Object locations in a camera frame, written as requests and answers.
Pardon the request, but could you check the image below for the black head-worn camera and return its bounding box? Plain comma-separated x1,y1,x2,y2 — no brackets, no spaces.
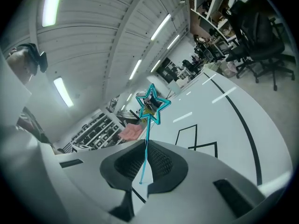
16,42,49,76

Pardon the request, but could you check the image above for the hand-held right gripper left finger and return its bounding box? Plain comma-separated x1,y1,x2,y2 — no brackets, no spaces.
55,139,148,224

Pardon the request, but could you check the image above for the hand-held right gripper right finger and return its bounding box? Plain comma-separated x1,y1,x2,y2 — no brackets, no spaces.
135,139,267,224

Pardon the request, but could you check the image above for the white desk with partitions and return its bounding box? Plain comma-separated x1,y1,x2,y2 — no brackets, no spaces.
189,0,260,47

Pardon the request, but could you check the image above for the black tape line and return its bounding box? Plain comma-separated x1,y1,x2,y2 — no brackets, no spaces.
203,72,263,186

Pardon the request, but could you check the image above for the small white box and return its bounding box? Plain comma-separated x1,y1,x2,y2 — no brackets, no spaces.
167,80,182,95

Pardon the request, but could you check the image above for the person's head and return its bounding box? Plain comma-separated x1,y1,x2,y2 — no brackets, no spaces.
5,46,36,85

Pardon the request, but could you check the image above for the long ceiling light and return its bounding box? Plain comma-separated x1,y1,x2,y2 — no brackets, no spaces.
150,13,172,42
41,0,65,28
166,34,181,50
150,59,162,73
128,59,142,81
53,77,75,108

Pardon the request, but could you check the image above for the blue star stick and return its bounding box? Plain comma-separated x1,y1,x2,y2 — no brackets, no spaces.
135,83,171,185

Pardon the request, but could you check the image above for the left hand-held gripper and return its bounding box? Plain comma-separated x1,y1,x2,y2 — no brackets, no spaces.
70,143,92,153

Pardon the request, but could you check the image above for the white storage shelf rack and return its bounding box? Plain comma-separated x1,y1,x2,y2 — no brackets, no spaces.
70,112,125,150

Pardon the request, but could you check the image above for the person's dark patterned shirt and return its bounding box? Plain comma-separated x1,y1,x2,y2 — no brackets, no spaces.
16,106,55,149

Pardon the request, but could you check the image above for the black swivel chair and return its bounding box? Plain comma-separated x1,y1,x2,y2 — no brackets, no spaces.
194,35,228,63
181,59,204,79

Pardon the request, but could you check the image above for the black tape outline shape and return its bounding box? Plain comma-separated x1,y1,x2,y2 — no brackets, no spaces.
175,124,219,159

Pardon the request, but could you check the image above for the black office chair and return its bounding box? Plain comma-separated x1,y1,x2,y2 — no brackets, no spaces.
225,0,295,92

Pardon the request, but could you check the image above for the pink cloth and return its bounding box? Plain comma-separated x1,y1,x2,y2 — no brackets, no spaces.
118,122,143,141

